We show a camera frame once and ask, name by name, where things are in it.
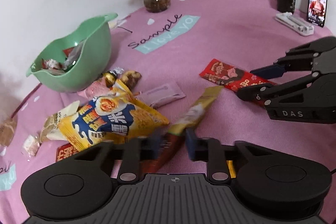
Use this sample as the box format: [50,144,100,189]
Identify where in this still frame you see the yellow blue snack bag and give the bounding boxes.
[58,80,169,151]

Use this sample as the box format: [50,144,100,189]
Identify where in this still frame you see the pink floral tablecloth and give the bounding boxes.
[1,0,335,223]

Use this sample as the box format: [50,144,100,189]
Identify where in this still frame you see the small pink nougat candy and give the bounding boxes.
[22,135,40,157]

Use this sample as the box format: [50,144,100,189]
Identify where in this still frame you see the smartphone with lit screen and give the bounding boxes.
[306,0,327,27]

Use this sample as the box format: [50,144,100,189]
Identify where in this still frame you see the plant in clear pot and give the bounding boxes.
[0,110,17,147]

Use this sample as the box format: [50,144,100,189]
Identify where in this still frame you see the pale pink flat packet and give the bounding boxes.
[135,82,186,109]

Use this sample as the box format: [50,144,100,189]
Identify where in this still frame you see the green clear snack packet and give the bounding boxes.
[63,42,84,71]

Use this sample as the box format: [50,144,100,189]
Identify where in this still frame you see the brown cookie snack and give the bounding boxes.
[120,71,142,90]

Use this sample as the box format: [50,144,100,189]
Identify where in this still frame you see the long bright red snack bar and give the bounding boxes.
[199,59,275,108]

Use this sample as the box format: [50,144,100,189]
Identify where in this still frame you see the gold foil chocolate ball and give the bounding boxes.
[102,67,124,88]

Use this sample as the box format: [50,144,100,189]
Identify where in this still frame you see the long dark red tea packet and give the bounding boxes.
[141,86,223,173]

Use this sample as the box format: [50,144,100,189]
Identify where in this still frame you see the small red snack packet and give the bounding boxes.
[55,143,78,162]

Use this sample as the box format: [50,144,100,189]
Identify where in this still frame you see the green plastic bowl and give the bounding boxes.
[26,12,118,93]

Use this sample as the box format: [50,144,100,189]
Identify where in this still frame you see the cream beige snack packet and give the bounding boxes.
[39,101,80,143]

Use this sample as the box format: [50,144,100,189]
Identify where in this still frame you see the red white floral snack bag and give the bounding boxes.
[42,59,65,76]

